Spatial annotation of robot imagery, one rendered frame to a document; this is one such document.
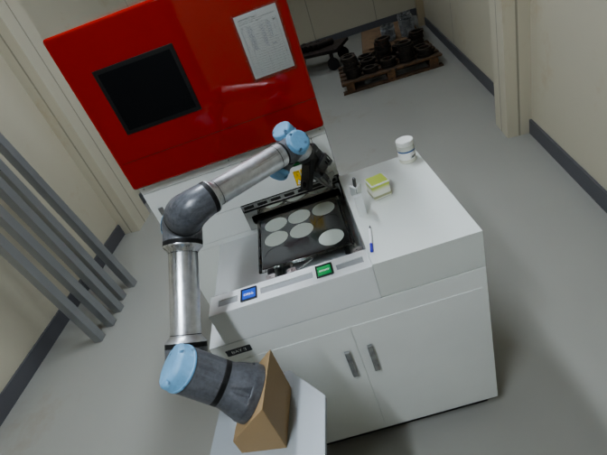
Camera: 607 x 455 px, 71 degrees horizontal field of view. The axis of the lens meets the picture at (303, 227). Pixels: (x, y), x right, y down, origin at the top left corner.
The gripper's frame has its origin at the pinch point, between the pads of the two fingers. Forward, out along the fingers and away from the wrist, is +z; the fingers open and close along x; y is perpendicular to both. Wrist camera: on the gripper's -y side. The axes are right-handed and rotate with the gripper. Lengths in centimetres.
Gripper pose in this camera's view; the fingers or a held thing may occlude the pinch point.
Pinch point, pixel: (328, 186)
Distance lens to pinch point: 170.7
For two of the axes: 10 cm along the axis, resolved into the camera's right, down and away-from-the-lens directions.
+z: 5.3, 4.4, 7.2
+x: -7.1, -2.3, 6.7
